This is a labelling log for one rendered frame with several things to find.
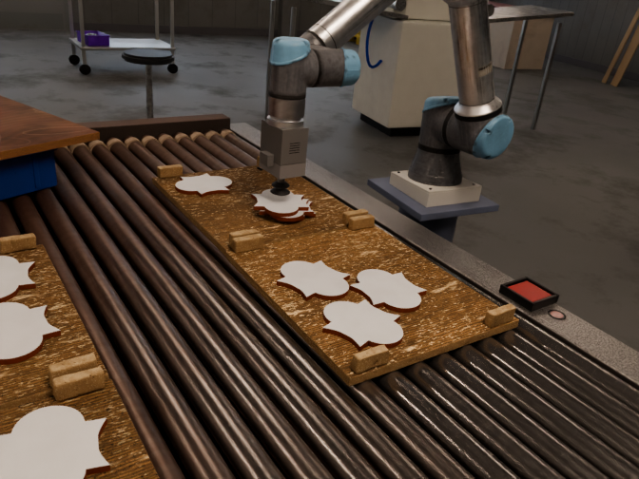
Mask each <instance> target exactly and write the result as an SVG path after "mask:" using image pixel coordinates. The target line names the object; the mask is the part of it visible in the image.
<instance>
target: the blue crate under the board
mask: <svg viewBox="0 0 639 479"><path fill-rule="evenodd" d="M57 149H58V148H55V149H51V150H47V151H42V152H37V153H33V154H28V155H24V156H19V157H15V158H10V159H5V160H2V161H0V201H1V200H5V199H9V198H13V197H17V196H20V195H24V194H28V193H31V192H34V191H38V190H42V189H46V188H50V187H52V186H56V185H57V177H56V168H55V159H54V150H57Z"/></svg>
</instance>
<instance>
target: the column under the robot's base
mask: <svg viewBox="0 0 639 479"><path fill-rule="evenodd" d="M367 185H369V186H370V187H371V188H373V189H374V190H376V191H377V192H378V193H379V194H381V195H382V196H384V197H385V198H386V199H388V200H389V201H391V202H393V203H394V204H396V205H397V206H398V207H399V209H398V212H399V213H401V214H402V215H404V216H406V217H407V218H409V219H411V220H413V221H415V222H417V223H418V224H420V225H422V226H424V227H425V228H427V229H429V230H430V231H432V232H434V233H436V234H437V235H439V236H441V237H442V238H444V239H446V240H447V241H449V242H451V243H453V238H454V233H455V226H456V221H457V217H459V216H466V215H472V214H480V213H487V212H494V211H498V208H499V204H497V203H495V202H494V201H491V200H489V199H487V198H486V197H484V196H482V195H480V197H479V201H471V202H463V203H456V204H448V205H440V206H433V207H425V206H424V205H422V204H421V203H419V202H418V201H415V200H414V199H412V198H411V197H409V196H408V195H406V194H405V193H403V192H402V191H400V190H399V189H397V188H395V187H394V186H392V185H391V184H390V177H387V178H376V179H368V182H367Z"/></svg>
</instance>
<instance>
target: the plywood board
mask: <svg viewBox="0 0 639 479"><path fill-rule="evenodd" d="M95 140H100V132H99V131H96V130H93V129H90V128H88V127H85V126H82V125H78V124H76V123H73V122H71V121H68V120H65V119H63V118H60V117H57V116H54V115H52V114H49V113H47V112H45V111H42V110H39V109H36V108H34V107H31V106H28V105H24V104H21V103H18V102H16V101H13V100H11V99H9V98H6V97H3V96H0V161H2V160H5V159H10V158H15V157H19V156H24V155H28V154H33V153H37V152H42V151H47V150H51V149H55V148H60V147H65V146H69V145H74V144H81V143H86V142H91V141H95Z"/></svg>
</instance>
